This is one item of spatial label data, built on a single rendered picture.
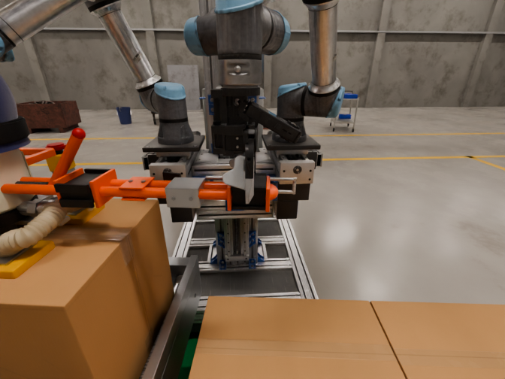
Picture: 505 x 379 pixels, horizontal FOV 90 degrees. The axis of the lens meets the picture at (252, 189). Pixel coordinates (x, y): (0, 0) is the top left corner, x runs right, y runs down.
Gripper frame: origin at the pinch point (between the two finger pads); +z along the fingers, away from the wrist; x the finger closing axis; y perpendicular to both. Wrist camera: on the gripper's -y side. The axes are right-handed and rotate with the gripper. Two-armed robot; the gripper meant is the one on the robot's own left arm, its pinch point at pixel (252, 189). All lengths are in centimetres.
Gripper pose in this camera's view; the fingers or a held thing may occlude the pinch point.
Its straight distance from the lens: 53.4
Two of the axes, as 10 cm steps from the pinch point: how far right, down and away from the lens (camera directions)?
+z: 0.0, 9.1, 4.1
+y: -10.0, -0.2, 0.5
